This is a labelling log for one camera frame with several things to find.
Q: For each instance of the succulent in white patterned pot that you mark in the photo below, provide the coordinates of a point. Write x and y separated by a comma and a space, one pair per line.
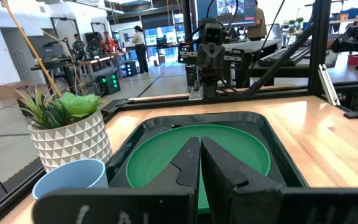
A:
73, 140

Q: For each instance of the silver aluminium bracket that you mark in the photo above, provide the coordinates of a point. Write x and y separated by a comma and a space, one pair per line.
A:
328, 84

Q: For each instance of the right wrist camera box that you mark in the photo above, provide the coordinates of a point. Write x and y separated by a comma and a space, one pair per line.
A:
213, 34

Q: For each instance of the person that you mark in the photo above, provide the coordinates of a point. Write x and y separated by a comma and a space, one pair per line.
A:
256, 18
140, 46
107, 43
79, 46

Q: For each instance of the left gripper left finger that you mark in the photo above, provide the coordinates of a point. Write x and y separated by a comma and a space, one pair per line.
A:
186, 161

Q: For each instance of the black plastic tray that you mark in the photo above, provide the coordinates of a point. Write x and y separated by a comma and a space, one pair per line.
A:
154, 123

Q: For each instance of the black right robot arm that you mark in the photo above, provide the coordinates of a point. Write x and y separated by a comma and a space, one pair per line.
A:
210, 84

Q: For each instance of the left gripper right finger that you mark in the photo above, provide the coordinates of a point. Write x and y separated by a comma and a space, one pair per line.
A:
225, 186

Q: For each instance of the green plastic plate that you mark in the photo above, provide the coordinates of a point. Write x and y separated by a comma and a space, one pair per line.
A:
166, 149

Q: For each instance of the black keyboard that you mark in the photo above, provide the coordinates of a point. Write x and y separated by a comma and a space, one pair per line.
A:
284, 56

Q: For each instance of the blue plastic cup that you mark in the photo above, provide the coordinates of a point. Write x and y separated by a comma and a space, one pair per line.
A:
73, 174

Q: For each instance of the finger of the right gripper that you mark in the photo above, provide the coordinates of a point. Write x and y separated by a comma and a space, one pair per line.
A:
204, 56
217, 56

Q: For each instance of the computer monitor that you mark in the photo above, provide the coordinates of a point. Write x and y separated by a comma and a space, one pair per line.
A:
225, 9

